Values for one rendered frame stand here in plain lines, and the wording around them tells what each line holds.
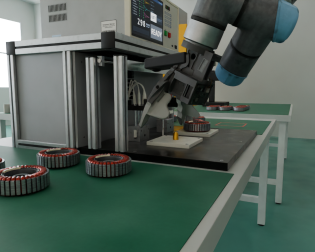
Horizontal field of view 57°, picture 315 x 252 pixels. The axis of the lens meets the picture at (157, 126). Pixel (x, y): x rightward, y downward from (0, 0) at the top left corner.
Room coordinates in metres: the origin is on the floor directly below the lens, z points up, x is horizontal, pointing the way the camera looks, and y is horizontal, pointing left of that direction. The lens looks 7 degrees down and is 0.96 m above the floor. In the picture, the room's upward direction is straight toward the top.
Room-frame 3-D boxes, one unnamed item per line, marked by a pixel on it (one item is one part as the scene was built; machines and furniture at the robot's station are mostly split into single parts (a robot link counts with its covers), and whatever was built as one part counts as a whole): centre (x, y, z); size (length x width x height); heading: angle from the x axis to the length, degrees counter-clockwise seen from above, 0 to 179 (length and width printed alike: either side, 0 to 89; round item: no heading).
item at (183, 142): (0.99, -0.06, 0.78); 0.15 x 0.15 x 0.01; 65
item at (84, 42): (1.24, 0.18, 1.09); 0.68 x 0.44 x 0.05; 155
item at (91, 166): (0.71, 0.12, 0.77); 0.11 x 0.11 x 0.04
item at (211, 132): (1.21, -0.17, 0.78); 0.15 x 0.15 x 0.01; 65
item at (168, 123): (1.27, -0.03, 0.80); 0.08 x 0.05 x 0.06; 155
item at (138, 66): (1.14, -0.02, 1.03); 0.62 x 0.01 x 0.03; 155
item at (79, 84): (1.21, 0.12, 0.92); 0.66 x 0.01 x 0.30; 155
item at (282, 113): (3.34, -0.94, 0.37); 1.85 x 1.10 x 0.75; 155
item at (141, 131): (1.05, 0.07, 0.80); 0.08 x 0.05 x 0.06; 155
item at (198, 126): (1.21, -0.17, 0.80); 0.11 x 0.11 x 0.04
